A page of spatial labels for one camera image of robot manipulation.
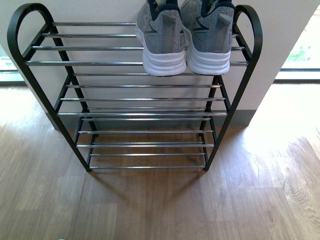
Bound grey knit sneaker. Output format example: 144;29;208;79
180;0;235;76
135;0;186;77

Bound black metal shoe rack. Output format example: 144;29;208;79
7;2;263;171

